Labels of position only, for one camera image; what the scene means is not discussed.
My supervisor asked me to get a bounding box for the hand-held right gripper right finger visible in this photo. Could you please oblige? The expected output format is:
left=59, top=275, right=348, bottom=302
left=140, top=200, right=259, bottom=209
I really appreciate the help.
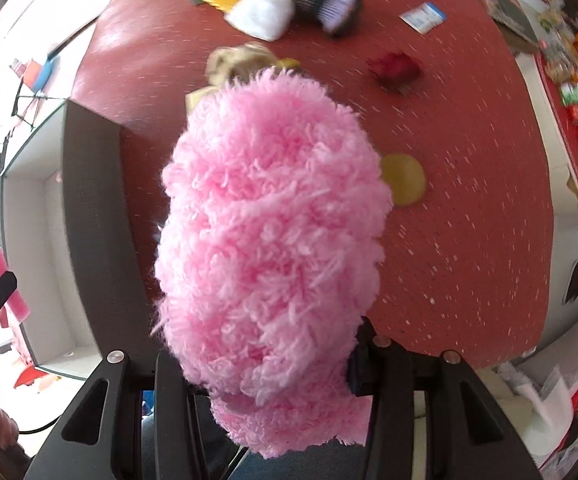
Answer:
left=348, top=316, right=542, bottom=480

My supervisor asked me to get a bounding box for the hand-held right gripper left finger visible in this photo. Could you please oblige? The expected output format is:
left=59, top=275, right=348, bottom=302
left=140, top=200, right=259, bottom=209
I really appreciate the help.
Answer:
left=24, top=350, right=235, bottom=480

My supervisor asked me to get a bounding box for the pink foam block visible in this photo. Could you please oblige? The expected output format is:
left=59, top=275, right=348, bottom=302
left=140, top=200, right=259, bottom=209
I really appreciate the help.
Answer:
left=0, top=249, right=33, bottom=329

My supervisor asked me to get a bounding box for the grey storage box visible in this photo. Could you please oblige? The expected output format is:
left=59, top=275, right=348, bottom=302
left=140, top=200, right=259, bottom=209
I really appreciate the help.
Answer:
left=0, top=99, right=168, bottom=382

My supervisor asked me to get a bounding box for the pink fluffy plush cloth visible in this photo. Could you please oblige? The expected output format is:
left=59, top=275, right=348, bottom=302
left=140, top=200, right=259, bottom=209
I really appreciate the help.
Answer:
left=150, top=67, right=395, bottom=460

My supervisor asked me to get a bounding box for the beige cloth glove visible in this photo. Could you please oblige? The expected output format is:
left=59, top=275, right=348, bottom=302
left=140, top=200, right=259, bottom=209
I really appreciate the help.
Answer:
left=205, top=41, right=301, bottom=92

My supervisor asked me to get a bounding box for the round yellow sponge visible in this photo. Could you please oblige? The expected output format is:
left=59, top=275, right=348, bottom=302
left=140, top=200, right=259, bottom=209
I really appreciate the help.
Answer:
left=379, top=153, right=428, bottom=207

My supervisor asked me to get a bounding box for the white cardboard box with hole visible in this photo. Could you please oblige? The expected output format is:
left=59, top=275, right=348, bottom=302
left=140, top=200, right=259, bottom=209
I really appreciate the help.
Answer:
left=513, top=54, right=578, bottom=361

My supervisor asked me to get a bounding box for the red knitted piece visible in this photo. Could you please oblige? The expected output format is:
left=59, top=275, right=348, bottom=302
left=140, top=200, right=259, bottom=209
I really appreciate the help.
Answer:
left=367, top=51, right=424, bottom=95

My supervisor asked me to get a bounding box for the red-topped side table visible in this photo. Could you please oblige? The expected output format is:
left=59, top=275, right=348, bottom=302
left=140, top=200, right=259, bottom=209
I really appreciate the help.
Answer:
left=533, top=50, right=578, bottom=218

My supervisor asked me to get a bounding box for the white packet with blue edge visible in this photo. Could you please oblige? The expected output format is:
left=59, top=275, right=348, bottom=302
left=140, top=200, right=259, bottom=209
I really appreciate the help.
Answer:
left=399, top=2, right=448, bottom=35

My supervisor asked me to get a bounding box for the striped knitted sock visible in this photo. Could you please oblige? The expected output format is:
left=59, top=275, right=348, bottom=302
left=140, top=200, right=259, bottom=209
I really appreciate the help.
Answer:
left=293, top=0, right=363, bottom=37

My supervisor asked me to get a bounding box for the white foam block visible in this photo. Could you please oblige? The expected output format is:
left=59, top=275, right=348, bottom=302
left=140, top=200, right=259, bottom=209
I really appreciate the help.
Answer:
left=223, top=0, right=297, bottom=42

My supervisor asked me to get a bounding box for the dark grey board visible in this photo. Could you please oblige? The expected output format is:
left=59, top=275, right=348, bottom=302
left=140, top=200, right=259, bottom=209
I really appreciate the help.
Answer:
left=490, top=0, right=540, bottom=54

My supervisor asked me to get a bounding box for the black cable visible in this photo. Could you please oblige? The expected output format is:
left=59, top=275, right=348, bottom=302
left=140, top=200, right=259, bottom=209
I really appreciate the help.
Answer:
left=16, top=416, right=66, bottom=436

